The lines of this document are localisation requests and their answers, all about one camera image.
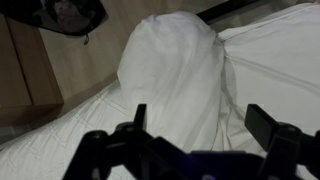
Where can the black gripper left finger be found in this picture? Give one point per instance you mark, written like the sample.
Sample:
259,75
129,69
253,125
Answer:
140,116

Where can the black bag on floor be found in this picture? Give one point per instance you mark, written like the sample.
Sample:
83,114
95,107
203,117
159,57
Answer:
74,18

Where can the white quilted duvet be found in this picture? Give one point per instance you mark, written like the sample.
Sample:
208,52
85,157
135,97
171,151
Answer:
173,63

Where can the white mattress sheet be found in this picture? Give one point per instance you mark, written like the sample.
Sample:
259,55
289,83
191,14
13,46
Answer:
274,62

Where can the wooden dresser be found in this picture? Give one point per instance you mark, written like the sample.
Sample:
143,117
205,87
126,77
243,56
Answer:
28,86

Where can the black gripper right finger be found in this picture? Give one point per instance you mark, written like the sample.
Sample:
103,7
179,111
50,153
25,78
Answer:
261,125

